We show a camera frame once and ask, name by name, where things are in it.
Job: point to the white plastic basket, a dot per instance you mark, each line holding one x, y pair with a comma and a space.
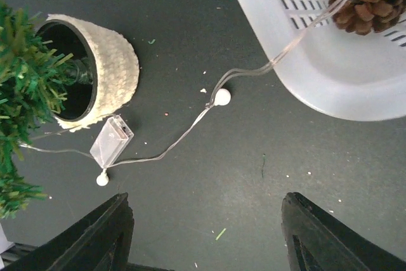
358, 78

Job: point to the small green christmas tree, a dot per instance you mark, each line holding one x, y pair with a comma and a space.
64, 69

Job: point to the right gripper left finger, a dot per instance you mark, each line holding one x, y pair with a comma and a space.
101, 240

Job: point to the brown pine cone ornament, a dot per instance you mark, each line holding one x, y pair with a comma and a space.
365, 16

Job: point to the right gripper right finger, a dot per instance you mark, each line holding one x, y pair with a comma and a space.
318, 241

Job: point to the clear light battery box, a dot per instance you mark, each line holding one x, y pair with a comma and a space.
111, 141

